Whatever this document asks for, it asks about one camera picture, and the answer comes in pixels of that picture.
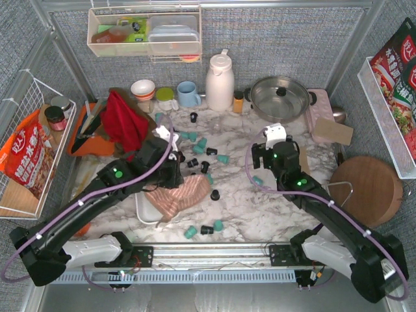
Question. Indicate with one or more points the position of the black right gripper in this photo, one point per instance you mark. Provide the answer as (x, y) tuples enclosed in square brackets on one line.
[(260, 156)]

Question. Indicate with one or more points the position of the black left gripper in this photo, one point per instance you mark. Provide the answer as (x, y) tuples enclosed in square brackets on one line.
[(175, 167)]

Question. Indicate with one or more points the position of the brown cardboard square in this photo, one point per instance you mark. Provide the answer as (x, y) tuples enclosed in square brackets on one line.
[(304, 161)]

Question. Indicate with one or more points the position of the striped pink knit cloth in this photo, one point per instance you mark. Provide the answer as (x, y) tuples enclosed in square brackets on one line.
[(170, 202)]

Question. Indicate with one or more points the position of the white rectangular storage basket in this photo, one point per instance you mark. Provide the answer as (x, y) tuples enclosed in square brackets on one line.
[(145, 211)]

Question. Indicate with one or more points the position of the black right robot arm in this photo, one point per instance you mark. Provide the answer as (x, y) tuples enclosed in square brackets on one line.
[(380, 269)]

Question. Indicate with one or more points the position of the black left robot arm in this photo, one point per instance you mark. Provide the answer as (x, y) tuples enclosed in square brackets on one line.
[(46, 249)]

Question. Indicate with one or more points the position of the black coffee capsule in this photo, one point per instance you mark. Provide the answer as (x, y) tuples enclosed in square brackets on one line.
[(193, 117), (192, 163), (204, 167), (181, 157), (206, 230), (211, 151), (215, 195)]

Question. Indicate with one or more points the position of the red cloth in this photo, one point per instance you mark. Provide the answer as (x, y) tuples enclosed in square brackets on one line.
[(123, 123)]

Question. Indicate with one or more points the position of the brown cardboard on tray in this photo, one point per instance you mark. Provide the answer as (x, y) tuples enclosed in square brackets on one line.
[(332, 131)]

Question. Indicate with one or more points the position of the green lid glass jar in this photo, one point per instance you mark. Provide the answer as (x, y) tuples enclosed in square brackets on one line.
[(166, 99)]

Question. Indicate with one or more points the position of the steel pot with lid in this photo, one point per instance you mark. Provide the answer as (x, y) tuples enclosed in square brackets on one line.
[(279, 99)]

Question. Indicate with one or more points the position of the pink egg tray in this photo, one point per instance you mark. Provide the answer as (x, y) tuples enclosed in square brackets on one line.
[(320, 109)]

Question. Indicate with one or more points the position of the white bowl with stripes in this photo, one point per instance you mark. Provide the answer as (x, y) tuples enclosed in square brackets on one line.
[(143, 89)]

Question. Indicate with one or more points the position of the light blue mug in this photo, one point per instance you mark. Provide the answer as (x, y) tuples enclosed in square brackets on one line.
[(188, 95)]

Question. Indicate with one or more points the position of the orange spice bottle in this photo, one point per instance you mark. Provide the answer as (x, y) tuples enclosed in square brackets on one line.
[(238, 102)]

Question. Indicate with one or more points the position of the clear plastic cup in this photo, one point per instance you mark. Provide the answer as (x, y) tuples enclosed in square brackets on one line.
[(218, 124)]

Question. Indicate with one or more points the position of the round wooden board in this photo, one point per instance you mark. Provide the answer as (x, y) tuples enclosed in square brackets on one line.
[(368, 188)]

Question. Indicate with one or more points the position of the white thermos jug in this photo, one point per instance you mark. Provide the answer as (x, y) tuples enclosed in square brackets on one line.
[(220, 82)]

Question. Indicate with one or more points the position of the silver lid jar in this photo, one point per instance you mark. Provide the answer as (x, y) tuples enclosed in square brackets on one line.
[(63, 102)]

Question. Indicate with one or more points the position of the red lid jar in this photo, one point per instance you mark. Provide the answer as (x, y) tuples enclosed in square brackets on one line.
[(55, 118)]

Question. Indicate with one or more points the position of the orange ball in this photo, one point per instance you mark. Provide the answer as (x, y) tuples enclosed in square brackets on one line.
[(83, 230)]

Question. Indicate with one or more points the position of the white wall-mounted basket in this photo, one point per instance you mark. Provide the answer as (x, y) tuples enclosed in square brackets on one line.
[(133, 21)]

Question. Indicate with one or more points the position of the white right wall basket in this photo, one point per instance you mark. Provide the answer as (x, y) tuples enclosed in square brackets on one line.
[(396, 146)]

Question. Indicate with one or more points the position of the white wire side basket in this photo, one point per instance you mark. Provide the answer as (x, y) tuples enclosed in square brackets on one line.
[(17, 202)]

